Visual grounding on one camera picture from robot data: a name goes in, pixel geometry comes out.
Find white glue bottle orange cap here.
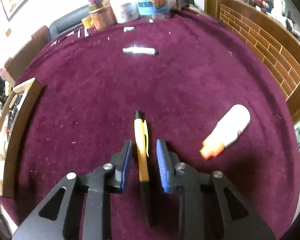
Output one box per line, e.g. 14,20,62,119
200,104,251,159

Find yellow black pen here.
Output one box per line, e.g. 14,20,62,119
134,110,149,182

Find blue silver clear pen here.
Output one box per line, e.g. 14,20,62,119
122,47,158,56

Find cardboard box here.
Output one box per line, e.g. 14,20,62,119
0,77,43,198

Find maroon tablecloth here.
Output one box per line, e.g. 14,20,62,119
1,10,300,239

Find brown chair back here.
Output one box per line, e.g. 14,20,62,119
0,25,50,87

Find wooden brick pattern counter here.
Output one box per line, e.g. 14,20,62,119
205,0,300,123

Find metal tweezers tools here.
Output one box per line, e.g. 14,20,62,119
50,27,89,47

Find dark grey sofa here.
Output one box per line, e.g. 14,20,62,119
49,5,89,40

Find amber honey jar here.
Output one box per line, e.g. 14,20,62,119
89,5,116,30

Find white green tumbler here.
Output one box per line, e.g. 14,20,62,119
273,0,286,16

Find red blue lid jar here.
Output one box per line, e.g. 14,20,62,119
88,0,103,11

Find white label jar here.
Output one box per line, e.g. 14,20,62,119
109,0,139,24

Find large cartoon label clear jar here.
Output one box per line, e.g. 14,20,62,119
136,0,170,19

